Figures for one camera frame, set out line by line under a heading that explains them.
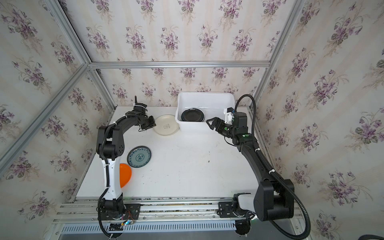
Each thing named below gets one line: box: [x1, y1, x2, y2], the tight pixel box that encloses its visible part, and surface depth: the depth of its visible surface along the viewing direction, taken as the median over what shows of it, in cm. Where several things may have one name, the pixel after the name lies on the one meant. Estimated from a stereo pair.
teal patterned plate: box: [127, 145, 152, 168], surface depth 95 cm
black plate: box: [181, 108, 205, 122], surface depth 112 cm
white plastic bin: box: [175, 91, 236, 132], surface depth 113 cm
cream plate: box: [153, 114, 179, 136], surface depth 109 cm
